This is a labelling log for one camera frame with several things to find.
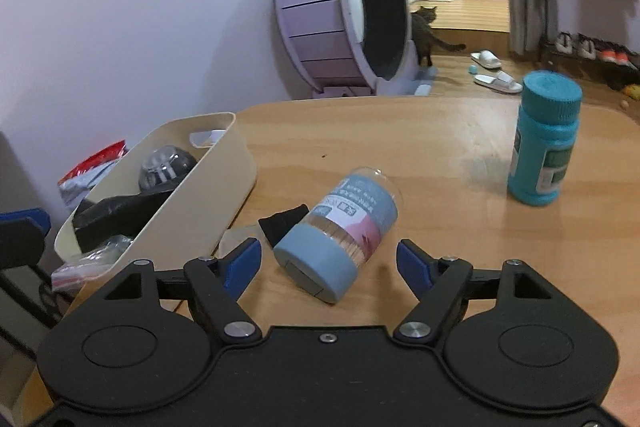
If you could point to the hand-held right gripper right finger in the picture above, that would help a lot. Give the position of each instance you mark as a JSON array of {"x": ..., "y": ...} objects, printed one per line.
[{"x": 414, "y": 266}]

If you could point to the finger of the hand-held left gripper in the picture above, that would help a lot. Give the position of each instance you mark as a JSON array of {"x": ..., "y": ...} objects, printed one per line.
[{"x": 22, "y": 237}]

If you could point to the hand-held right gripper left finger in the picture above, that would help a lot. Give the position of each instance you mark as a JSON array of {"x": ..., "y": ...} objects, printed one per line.
[{"x": 243, "y": 264}]

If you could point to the toothpick jar with blue lid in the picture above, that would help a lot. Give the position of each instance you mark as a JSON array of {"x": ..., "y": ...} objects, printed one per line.
[{"x": 340, "y": 232}]

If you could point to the cream plastic storage bin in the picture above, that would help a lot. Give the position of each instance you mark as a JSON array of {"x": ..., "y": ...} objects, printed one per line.
[{"x": 220, "y": 177}]

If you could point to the black trash bag roll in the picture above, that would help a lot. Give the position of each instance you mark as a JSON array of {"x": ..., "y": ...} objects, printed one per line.
[{"x": 120, "y": 214}]

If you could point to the black gyro wrist ball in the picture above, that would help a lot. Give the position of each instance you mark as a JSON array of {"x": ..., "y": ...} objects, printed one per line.
[{"x": 165, "y": 169}]

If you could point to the small black cloth piece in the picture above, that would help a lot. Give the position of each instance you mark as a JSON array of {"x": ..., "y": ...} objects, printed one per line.
[{"x": 285, "y": 222}]

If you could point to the grey plastic bag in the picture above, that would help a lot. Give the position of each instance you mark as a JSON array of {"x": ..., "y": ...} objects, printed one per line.
[{"x": 90, "y": 192}]

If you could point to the red plastic bag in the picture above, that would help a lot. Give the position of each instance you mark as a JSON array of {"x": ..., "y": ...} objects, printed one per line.
[{"x": 95, "y": 157}]

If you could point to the teal pill bottle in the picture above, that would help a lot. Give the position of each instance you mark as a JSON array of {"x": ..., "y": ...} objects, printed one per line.
[{"x": 542, "y": 142}]

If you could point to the white slipper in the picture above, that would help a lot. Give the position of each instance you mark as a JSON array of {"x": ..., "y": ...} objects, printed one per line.
[
  {"x": 486, "y": 59},
  {"x": 497, "y": 83}
]

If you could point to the grey cat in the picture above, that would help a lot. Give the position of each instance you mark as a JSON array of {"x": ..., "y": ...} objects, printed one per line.
[{"x": 425, "y": 32}]

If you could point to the black shoe rack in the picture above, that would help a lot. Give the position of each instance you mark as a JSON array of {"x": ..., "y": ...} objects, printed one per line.
[{"x": 547, "y": 57}]

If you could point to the purple cat exercise wheel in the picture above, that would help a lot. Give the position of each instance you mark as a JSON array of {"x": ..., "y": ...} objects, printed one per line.
[{"x": 315, "y": 22}]

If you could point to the yellow duck plush toy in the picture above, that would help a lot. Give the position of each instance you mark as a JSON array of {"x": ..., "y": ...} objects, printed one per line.
[{"x": 631, "y": 92}]

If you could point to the row of shoes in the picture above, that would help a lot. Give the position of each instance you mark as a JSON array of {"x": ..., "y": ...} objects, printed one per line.
[{"x": 590, "y": 47}]

